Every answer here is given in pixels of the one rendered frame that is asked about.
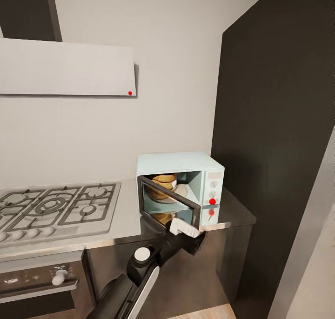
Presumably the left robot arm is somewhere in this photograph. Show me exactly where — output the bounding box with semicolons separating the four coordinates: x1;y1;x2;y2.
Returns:
86;218;206;319

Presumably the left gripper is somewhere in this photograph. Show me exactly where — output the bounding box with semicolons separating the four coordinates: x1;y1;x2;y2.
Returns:
161;221;206;258

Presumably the microwave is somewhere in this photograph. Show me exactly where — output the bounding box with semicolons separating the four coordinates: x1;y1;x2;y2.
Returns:
136;151;225;255

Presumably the popcorn bag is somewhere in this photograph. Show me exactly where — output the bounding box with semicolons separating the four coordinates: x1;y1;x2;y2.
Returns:
149;173;178;192

